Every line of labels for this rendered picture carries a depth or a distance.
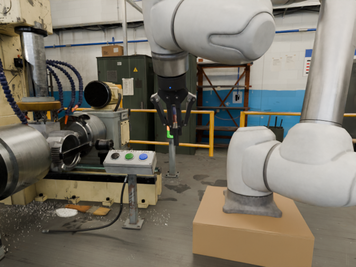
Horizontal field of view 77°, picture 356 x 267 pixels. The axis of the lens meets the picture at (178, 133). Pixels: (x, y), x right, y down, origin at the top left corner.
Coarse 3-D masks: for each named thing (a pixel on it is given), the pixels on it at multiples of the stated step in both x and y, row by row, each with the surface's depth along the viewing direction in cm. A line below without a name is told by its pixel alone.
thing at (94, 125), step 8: (64, 120) 122; (72, 120) 121; (80, 120) 121; (88, 120) 125; (96, 120) 132; (64, 128) 122; (72, 128) 122; (80, 128) 121; (88, 128) 121; (96, 128) 128; (104, 128) 137; (80, 136) 120; (88, 136) 122; (96, 136) 126; (104, 136) 136; (80, 152) 123; (88, 152) 124
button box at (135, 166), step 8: (112, 152) 80; (120, 152) 80; (128, 152) 80; (136, 152) 79; (144, 152) 79; (152, 152) 79; (104, 160) 77; (112, 160) 77; (120, 160) 77; (128, 160) 76; (136, 160) 76; (144, 160) 76; (152, 160) 76; (112, 168) 77; (120, 168) 77; (128, 168) 76; (136, 168) 76; (144, 168) 75; (152, 168) 75
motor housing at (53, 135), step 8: (56, 136) 102; (64, 136) 102; (72, 136) 110; (56, 144) 100; (64, 144) 114; (72, 144) 114; (80, 144) 115; (56, 152) 99; (56, 160) 100; (64, 160) 112; (72, 160) 112; (72, 168) 108
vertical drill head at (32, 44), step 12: (36, 24) 96; (24, 36) 95; (36, 36) 97; (24, 48) 96; (36, 48) 97; (24, 60) 97; (36, 60) 98; (24, 72) 98; (36, 72) 98; (36, 84) 99; (36, 96) 100; (48, 96) 104; (24, 108) 96; (36, 108) 96; (48, 108) 99
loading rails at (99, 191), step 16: (48, 176) 102; (64, 176) 101; (80, 176) 100; (96, 176) 99; (112, 176) 98; (144, 176) 97; (160, 176) 107; (48, 192) 104; (64, 192) 103; (80, 192) 102; (96, 192) 101; (112, 192) 100; (144, 192) 98; (160, 192) 108
